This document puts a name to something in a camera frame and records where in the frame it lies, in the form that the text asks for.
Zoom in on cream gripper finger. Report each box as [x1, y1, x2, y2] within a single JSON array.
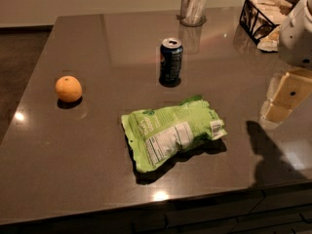
[[262, 101, 292, 123], [272, 72, 312, 108]]

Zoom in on dark blue pepsi can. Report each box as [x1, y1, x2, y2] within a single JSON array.
[[159, 37, 183, 87]]

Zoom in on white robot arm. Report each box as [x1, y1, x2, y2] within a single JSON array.
[[261, 0, 312, 123]]

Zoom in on dark cabinet drawers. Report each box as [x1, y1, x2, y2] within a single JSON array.
[[0, 182, 312, 234]]

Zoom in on green chip bag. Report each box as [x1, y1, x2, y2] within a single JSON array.
[[121, 96, 227, 173]]

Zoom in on clear glass cup with straws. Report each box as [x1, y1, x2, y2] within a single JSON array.
[[179, 0, 207, 27]]

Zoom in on orange fruit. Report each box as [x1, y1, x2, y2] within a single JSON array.
[[55, 76, 82, 102]]

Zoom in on black wire napkin basket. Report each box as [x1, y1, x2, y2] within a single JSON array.
[[240, 0, 293, 53]]

